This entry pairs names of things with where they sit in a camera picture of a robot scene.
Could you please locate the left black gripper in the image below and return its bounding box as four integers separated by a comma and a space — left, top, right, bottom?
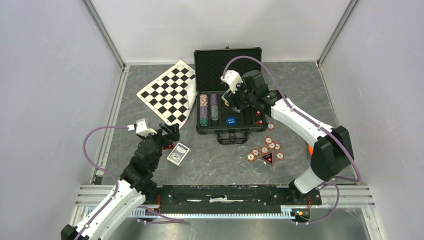
139, 122, 180, 170

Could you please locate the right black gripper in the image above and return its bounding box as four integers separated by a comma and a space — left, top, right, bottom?
224, 76, 256, 113

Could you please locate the blue backed card deck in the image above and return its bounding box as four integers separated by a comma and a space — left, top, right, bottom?
166, 142, 191, 166

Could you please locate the blue small blind button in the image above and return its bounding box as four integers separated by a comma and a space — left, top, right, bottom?
225, 116, 238, 126

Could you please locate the clear dealer button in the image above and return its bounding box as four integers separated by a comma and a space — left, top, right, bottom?
252, 160, 268, 174

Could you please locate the blue boxed card deck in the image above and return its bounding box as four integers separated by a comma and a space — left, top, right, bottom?
221, 89, 240, 113

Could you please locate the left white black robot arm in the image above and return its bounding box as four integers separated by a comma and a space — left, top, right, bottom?
60, 118, 180, 240

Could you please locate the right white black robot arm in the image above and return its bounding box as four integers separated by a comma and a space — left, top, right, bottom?
220, 70, 354, 204

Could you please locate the black poker set case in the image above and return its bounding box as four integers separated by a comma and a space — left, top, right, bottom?
193, 47, 267, 145

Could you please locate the left all in triangle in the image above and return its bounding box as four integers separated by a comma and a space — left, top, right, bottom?
162, 143, 175, 151

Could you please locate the all in triangle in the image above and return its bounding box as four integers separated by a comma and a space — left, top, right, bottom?
260, 152, 275, 166
162, 143, 175, 151

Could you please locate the red dice group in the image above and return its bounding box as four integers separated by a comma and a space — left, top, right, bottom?
254, 111, 264, 125

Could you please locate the purple poker chip stack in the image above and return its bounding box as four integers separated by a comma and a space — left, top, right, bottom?
210, 93, 219, 107

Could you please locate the red chip near case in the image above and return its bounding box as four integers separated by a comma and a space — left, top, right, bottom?
267, 122, 275, 130

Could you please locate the green white chip stack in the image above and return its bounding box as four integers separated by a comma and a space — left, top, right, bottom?
210, 105, 219, 121

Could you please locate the teal poker chip stack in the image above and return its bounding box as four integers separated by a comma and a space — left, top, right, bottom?
199, 105, 209, 127

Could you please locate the black white checkerboard mat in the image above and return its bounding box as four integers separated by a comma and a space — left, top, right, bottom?
136, 60, 197, 128

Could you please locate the orange poker chip stack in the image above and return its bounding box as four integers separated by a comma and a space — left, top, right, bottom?
199, 94, 209, 108

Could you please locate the red five poker chip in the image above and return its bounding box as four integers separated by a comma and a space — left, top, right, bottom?
276, 152, 285, 161
251, 149, 260, 157
264, 136, 273, 144
273, 143, 281, 151
260, 146, 269, 154
267, 142, 276, 149

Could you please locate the right all in triangle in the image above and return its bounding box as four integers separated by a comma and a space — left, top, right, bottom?
260, 152, 275, 166

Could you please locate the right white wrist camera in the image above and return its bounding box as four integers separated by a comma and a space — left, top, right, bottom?
220, 70, 244, 94

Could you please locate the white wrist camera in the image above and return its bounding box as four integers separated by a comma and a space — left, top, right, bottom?
127, 118, 157, 137
220, 70, 244, 94

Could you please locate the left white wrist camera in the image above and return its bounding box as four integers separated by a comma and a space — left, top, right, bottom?
127, 118, 157, 137

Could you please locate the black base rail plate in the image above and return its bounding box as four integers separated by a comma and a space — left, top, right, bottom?
144, 184, 323, 214

